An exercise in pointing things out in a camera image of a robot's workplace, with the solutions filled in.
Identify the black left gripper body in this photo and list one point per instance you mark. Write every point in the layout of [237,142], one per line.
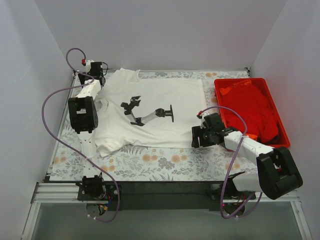
[83,77]

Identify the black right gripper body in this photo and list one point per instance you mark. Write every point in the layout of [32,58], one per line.
[198,136]

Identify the white t-shirt with robot print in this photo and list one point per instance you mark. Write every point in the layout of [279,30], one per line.
[147,112]

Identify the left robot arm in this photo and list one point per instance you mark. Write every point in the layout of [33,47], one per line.
[84,120]

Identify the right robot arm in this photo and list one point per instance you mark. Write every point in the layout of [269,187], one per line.
[277,173]

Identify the floral patterned table mat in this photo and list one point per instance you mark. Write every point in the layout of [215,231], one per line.
[140,163]

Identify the red t-shirt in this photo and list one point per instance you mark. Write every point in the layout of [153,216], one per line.
[254,111]

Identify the red plastic bin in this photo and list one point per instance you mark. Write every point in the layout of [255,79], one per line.
[282,140]

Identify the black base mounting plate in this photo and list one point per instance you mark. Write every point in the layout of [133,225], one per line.
[157,195]

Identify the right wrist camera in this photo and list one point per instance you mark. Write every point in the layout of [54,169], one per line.
[201,116]

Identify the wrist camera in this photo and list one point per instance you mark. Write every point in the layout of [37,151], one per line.
[201,116]
[87,64]

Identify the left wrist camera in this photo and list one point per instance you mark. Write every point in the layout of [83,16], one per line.
[87,64]

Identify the aluminium frame rail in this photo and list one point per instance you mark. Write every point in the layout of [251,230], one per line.
[66,192]

